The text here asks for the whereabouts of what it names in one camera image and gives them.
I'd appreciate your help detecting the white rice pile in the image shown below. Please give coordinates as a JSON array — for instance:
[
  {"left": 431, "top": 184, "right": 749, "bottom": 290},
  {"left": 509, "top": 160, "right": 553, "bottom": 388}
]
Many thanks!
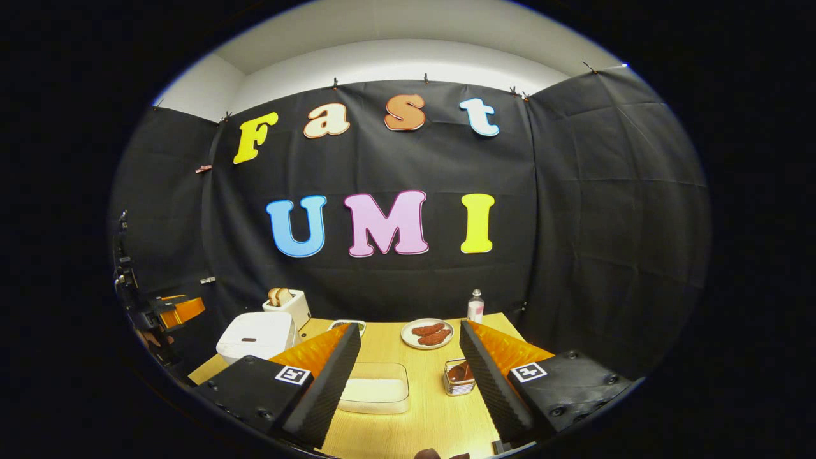
[{"left": 343, "top": 378, "right": 407, "bottom": 404}]

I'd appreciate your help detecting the row of small black clips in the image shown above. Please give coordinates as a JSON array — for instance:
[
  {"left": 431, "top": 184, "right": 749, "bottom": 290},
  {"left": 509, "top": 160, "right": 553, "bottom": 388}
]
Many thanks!
[{"left": 153, "top": 61, "right": 597, "bottom": 123}]

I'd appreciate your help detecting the clear glass container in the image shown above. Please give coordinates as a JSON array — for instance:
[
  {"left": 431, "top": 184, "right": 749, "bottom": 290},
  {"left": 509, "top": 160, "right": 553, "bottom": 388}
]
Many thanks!
[{"left": 337, "top": 362, "right": 411, "bottom": 415}]

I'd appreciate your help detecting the white divided bean dish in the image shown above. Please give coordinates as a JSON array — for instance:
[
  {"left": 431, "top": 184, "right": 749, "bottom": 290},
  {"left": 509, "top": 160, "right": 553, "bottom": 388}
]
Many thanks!
[{"left": 327, "top": 319, "right": 367, "bottom": 339}]

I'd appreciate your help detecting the black backdrop cloth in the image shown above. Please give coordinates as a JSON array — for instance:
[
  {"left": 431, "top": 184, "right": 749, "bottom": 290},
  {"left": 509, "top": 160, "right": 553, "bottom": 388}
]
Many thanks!
[{"left": 108, "top": 64, "right": 711, "bottom": 383}]

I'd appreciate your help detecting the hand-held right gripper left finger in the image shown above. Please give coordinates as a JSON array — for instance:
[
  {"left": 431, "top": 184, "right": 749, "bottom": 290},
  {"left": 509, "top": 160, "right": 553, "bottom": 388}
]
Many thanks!
[{"left": 191, "top": 322, "right": 362, "bottom": 449}]

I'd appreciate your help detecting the metal wire chopstick holder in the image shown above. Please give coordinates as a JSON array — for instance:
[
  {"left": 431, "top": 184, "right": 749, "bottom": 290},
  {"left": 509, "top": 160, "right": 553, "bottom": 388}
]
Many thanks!
[{"left": 442, "top": 358, "right": 477, "bottom": 397}]

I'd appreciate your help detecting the white toaster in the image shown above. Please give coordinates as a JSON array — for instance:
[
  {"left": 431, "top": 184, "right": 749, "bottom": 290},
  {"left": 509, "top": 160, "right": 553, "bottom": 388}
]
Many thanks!
[{"left": 263, "top": 290, "right": 312, "bottom": 331}]

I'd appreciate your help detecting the white rice cooker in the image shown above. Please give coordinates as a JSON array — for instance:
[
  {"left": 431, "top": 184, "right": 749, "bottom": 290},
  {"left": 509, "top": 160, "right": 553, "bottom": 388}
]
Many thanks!
[{"left": 216, "top": 311, "right": 298, "bottom": 365}]

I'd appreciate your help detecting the round white plate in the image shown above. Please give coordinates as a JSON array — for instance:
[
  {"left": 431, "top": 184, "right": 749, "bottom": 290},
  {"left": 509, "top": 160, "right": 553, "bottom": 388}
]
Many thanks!
[{"left": 400, "top": 318, "right": 455, "bottom": 351}]

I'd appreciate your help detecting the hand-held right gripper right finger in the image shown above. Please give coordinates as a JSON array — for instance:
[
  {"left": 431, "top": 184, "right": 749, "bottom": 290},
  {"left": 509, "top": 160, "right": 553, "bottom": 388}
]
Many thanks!
[{"left": 459, "top": 320, "right": 638, "bottom": 447}]

